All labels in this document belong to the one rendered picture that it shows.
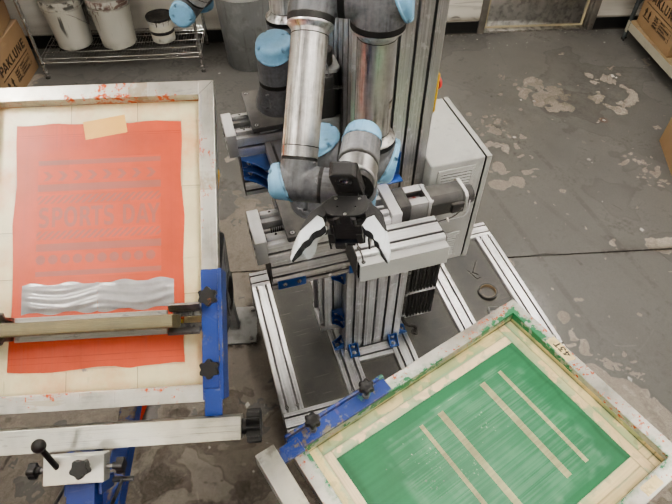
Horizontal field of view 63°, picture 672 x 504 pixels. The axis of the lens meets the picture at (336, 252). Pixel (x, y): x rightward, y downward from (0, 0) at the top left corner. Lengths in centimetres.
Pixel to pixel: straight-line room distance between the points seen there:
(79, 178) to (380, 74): 78
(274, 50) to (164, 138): 48
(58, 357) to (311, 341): 129
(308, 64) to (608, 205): 284
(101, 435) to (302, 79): 86
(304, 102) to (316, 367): 151
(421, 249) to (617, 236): 214
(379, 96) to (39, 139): 86
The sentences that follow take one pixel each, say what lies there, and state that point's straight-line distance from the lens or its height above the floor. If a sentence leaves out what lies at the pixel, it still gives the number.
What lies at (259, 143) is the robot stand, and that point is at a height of 115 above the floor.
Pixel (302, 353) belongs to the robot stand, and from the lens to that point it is 246.
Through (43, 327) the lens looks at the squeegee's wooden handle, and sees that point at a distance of 138.
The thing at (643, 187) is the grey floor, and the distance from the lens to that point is 397.
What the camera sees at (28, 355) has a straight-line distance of 150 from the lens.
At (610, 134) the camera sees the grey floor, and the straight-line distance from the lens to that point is 434.
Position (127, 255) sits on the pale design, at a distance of 144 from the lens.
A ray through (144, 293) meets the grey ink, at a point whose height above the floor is 125.
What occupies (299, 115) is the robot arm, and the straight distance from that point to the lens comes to 112.
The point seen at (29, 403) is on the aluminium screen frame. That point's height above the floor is 115.
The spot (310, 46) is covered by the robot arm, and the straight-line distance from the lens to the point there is 114.
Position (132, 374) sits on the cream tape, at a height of 115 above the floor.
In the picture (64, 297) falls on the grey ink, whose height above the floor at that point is 126.
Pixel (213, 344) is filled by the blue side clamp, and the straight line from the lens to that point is 132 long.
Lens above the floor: 231
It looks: 48 degrees down
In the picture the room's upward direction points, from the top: straight up
